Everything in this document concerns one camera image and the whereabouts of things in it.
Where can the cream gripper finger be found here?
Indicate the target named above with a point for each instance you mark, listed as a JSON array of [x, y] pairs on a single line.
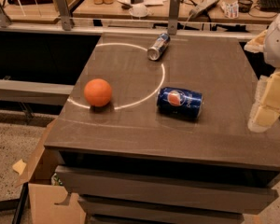
[[256, 44], [266, 109]]

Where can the blue pepsi can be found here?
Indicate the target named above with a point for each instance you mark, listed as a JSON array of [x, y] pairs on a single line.
[[180, 101]]

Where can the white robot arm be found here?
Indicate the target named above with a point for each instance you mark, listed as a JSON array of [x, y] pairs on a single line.
[[271, 49]]

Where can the silver blue energy drink can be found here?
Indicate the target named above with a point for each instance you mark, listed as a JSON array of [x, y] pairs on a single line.
[[158, 48]]

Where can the black mesh cup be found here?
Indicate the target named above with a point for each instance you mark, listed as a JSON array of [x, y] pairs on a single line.
[[245, 5]]

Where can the white red packet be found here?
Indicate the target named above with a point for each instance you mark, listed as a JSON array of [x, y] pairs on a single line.
[[231, 11]]

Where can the white power strip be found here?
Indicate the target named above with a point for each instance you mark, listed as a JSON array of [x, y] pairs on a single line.
[[203, 6]]

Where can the grey drawer cabinet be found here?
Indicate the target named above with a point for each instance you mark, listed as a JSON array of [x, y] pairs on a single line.
[[129, 162]]

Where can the white face mask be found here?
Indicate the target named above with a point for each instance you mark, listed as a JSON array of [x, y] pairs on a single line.
[[139, 11]]

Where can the orange fruit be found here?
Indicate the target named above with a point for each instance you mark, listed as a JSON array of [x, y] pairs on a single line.
[[98, 92]]

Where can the cardboard box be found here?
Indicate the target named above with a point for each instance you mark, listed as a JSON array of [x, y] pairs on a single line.
[[49, 204]]

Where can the grey metal bracket right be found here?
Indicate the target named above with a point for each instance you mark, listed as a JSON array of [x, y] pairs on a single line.
[[173, 17]]

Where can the grey metal bracket middle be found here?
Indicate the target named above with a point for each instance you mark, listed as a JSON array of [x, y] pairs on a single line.
[[65, 15]]

